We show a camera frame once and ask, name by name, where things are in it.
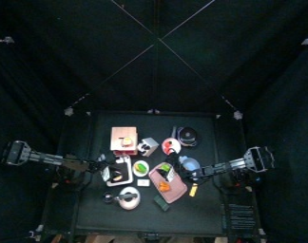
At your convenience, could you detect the white printed label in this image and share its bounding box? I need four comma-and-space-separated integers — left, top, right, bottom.
227, 203, 256, 231

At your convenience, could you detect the toy apple half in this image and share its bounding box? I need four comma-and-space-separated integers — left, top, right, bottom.
119, 137, 135, 148

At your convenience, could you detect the red and white toy plate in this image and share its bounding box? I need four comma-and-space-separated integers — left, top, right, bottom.
160, 138, 183, 156

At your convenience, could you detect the yellow toy piece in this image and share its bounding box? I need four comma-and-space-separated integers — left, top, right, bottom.
188, 182, 199, 198

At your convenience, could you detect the orange toy food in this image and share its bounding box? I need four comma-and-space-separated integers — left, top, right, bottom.
158, 180, 171, 193

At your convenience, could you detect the pink wooden drawer unit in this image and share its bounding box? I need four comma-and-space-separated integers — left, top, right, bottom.
110, 126, 139, 157

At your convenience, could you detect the silver kettle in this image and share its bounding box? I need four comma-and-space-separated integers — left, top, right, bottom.
115, 186, 142, 211

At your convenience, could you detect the white tray with black inside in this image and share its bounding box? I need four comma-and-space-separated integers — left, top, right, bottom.
103, 156, 135, 188

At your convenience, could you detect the white grey toy appliance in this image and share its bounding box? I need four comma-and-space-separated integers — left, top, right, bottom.
136, 137, 160, 158

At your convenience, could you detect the dark green sponge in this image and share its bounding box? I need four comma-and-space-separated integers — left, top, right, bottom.
152, 195, 171, 212

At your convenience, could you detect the small black cup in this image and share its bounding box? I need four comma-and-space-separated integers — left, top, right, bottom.
101, 191, 115, 204

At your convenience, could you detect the black toy frying pan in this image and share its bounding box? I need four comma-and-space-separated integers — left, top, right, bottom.
171, 125, 199, 148

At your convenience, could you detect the pink rectangular tray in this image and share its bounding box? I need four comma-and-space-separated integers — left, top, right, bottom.
147, 161, 190, 204

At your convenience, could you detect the white round plate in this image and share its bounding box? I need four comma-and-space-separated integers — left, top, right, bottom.
131, 159, 151, 178

